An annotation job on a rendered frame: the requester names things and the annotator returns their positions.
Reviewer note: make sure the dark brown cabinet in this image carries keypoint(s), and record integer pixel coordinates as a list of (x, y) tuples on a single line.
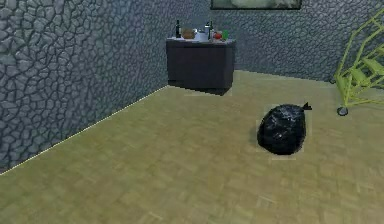
[(200, 65)]

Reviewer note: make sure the white bowl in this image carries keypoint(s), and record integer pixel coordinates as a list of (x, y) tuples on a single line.
[(201, 36)]

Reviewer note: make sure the brown round bread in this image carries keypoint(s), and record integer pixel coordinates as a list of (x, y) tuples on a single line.
[(188, 33)]

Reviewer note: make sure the red tomato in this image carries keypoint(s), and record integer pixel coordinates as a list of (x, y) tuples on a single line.
[(217, 35)]

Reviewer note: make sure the dark glass bottle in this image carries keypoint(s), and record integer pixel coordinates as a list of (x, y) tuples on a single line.
[(178, 30)]

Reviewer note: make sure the dark bottle with pale label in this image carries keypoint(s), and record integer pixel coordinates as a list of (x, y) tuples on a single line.
[(209, 30)]

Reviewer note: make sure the green cup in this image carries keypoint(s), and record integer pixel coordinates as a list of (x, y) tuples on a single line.
[(225, 34)]

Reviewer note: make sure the black garbage bag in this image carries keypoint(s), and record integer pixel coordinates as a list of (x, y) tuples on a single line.
[(282, 130)]

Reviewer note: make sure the yellow-green rolling ladder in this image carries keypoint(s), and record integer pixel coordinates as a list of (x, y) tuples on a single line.
[(361, 75)]

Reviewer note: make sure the dark framed wall picture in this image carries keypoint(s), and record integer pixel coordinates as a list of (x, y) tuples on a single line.
[(256, 3)]

